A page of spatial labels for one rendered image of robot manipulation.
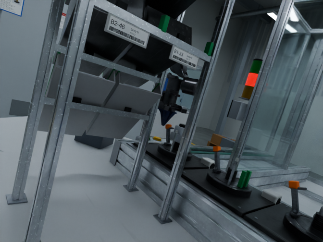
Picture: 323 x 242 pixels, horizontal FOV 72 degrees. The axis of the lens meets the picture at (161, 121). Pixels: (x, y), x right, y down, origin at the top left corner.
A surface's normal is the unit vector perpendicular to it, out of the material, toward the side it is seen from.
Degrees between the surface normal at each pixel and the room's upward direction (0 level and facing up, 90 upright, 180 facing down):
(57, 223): 0
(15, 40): 90
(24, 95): 90
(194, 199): 90
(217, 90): 90
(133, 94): 135
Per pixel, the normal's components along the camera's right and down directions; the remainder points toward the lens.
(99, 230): 0.27, -0.95
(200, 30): 0.51, 0.26
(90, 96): 0.15, 0.85
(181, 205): -0.74, -0.12
